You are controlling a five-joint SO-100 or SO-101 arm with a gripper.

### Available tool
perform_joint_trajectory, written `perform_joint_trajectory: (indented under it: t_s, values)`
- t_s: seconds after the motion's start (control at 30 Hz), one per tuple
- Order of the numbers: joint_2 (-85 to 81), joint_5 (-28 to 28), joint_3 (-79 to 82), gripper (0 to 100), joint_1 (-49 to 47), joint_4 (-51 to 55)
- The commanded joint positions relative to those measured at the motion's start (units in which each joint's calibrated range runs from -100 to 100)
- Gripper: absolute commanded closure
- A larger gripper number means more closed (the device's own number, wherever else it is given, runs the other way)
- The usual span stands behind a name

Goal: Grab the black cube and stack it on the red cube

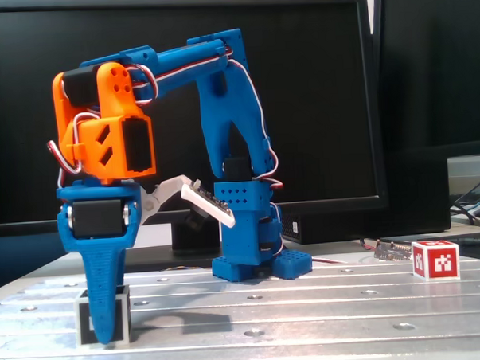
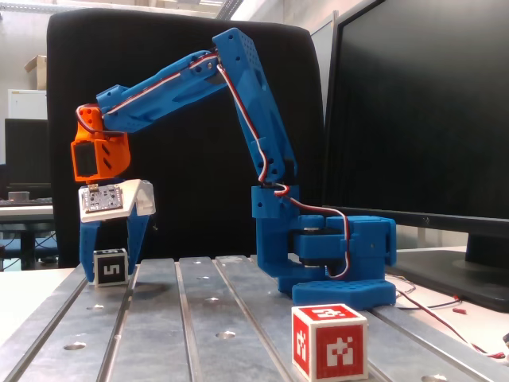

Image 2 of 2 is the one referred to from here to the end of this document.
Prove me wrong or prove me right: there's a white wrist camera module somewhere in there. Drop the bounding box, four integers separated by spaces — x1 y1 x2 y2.
78 178 156 224

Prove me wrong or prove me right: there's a red cube with white marker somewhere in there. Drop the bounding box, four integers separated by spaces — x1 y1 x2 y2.
291 303 369 380

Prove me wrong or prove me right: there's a black Dell monitor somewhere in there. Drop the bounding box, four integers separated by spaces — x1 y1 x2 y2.
321 0 509 314

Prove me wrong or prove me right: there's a red tipped jumper wire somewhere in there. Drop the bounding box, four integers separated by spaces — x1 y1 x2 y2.
397 293 467 315

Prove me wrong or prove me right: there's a red white gripper servo cable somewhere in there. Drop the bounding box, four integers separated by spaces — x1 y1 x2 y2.
76 103 125 138

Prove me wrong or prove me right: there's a red white base servo cable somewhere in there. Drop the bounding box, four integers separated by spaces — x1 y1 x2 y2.
273 182 355 279

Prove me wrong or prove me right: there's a red white black table cable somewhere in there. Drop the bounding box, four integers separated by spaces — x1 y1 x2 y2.
391 274 509 359

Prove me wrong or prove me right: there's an aluminium slotted base plate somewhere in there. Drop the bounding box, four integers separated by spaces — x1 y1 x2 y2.
0 255 509 382

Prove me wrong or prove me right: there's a black office chair back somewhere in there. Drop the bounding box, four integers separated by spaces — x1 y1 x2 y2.
46 8 325 268

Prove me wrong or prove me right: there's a black background monitor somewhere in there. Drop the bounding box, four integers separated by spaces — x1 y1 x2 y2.
4 118 52 186

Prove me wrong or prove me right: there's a ceiling light fixture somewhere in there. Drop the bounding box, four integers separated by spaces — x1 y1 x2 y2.
214 0 244 20

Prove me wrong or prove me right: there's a white cabinet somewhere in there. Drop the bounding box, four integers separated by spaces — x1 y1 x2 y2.
6 88 49 119

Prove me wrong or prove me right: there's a blue robot arm with base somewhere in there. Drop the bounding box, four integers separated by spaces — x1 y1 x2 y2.
95 27 398 312

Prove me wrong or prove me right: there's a white background desk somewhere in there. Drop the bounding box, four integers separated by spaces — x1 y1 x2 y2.
0 202 56 240

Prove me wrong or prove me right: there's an orange gripper housing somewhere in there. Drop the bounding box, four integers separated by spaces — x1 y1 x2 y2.
70 103 152 286

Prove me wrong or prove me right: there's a black cube with white marker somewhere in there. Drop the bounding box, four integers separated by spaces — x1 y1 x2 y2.
93 247 129 287

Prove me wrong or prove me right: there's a brown cardboard box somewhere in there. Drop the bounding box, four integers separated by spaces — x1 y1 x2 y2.
23 54 48 91

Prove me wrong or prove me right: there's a red white arm link cable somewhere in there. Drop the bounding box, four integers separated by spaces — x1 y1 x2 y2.
101 55 271 185

